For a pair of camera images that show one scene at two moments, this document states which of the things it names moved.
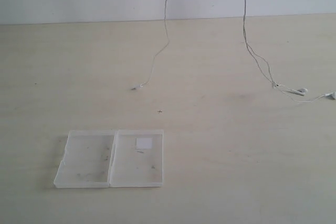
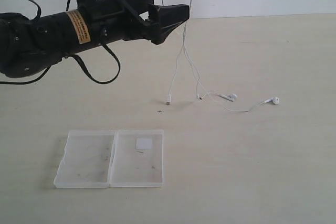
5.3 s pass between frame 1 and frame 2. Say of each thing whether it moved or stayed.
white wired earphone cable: moved
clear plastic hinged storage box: stayed
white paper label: stayed
